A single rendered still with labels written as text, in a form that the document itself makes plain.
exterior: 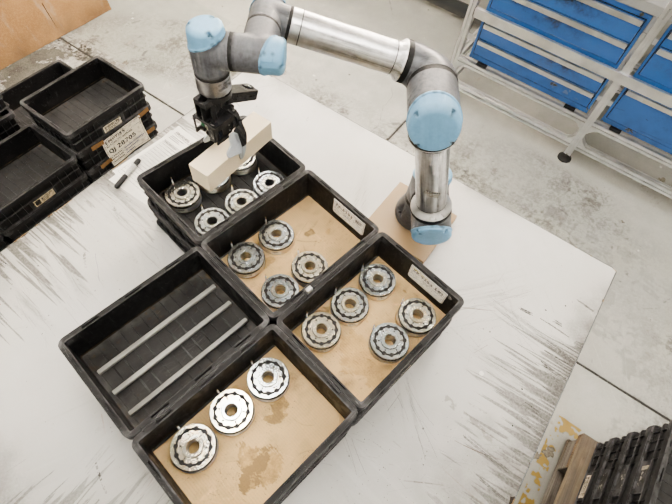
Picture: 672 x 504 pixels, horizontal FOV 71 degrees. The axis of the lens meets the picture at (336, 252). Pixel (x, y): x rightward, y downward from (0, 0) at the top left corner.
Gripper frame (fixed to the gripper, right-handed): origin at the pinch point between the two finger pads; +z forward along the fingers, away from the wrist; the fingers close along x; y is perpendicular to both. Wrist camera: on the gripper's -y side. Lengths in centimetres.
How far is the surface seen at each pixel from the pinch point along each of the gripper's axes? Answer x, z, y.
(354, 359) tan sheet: 55, 26, 18
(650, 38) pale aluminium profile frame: 77, 30, -185
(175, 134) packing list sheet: -48, 39, -16
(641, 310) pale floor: 145, 110, -115
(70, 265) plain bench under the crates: -33, 39, 42
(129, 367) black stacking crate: 11, 26, 54
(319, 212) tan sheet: 19.4, 26.4, -13.4
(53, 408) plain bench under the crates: -2, 39, 72
